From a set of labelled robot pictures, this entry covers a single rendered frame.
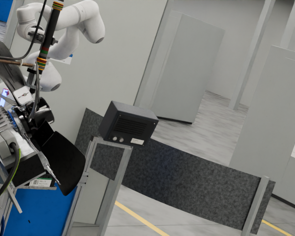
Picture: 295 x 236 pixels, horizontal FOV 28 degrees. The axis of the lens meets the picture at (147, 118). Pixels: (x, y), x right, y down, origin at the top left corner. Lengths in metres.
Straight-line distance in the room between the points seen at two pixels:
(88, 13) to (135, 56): 1.86
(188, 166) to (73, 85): 1.11
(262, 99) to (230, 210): 4.79
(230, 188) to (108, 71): 1.33
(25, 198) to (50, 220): 0.20
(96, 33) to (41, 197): 0.88
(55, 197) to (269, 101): 5.99
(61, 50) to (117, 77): 1.59
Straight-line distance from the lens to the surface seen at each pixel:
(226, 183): 4.11
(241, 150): 8.91
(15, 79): 2.42
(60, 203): 3.14
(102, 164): 4.40
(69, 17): 2.79
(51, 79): 3.18
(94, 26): 2.97
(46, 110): 2.38
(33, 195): 3.07
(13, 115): 2.37
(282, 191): 8.51
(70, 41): 3.09
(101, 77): 4.60
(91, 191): 4.87
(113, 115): 3.03
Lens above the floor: 1.64
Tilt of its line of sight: 8 degrees down
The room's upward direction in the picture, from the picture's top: 18 degrees clockwise
